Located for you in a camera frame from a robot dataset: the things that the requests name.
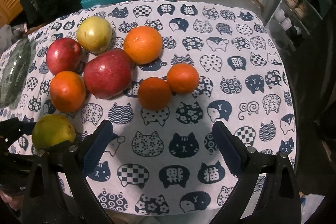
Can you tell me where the large red apple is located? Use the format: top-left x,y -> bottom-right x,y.
83,49 -> 134,100

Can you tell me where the small tangerine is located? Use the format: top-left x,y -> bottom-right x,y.
138,77 -> 171,110
166,63 -> 199,94

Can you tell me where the small red apple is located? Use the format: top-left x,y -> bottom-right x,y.
46,38 -> 82,75

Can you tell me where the green glass plate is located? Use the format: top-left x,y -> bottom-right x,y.
1,36 -> 31,108

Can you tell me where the cat pattern tablecloth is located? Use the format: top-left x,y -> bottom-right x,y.
1,1 -> 296,215

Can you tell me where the large orange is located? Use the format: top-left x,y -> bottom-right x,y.
123,26 -> 163,65

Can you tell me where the yellow pear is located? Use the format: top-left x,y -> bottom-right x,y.
76,16 -> 113,54

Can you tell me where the wooden louvered cabinet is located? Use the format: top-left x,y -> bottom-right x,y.
0,0 -> 23,27

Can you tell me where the shoe rack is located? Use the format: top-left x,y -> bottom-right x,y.
266,0 -> 332,51

